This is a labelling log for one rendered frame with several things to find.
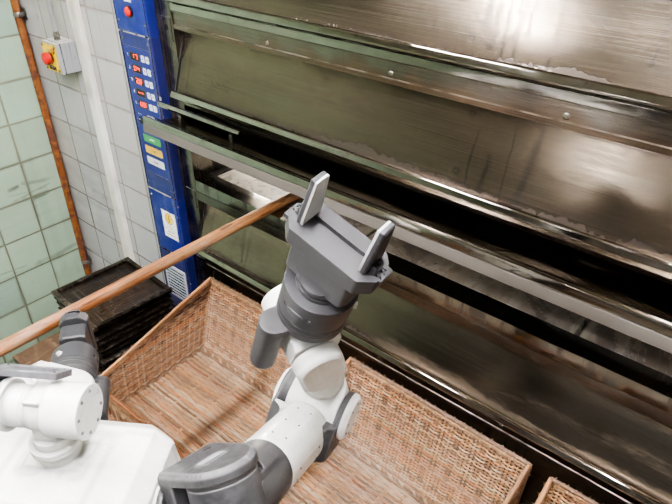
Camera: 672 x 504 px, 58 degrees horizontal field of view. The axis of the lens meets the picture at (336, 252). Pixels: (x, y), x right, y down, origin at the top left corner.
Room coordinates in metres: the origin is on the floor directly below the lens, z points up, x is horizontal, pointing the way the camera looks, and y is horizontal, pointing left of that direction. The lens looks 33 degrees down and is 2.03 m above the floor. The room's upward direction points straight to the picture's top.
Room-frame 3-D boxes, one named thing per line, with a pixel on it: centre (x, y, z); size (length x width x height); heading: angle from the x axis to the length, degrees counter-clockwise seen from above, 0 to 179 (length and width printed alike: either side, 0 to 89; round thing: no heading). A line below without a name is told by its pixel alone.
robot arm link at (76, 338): (0.92, 0.53, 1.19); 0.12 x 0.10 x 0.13; 14
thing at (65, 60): (2.07, 0.92, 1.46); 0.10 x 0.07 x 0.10; 50
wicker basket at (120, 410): (1.30, 0.35, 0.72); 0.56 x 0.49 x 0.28; 51
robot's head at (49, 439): (0.51, 0.34, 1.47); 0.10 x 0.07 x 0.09; 83
